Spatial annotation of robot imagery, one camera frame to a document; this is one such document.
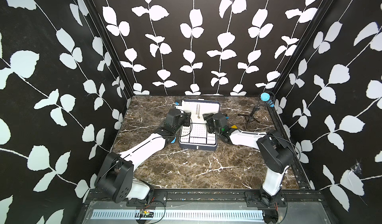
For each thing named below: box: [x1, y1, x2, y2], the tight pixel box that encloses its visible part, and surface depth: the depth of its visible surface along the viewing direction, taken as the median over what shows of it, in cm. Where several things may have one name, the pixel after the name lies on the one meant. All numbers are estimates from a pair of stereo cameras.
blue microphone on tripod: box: [260, 92, 275, 108], surface depth 87 cm
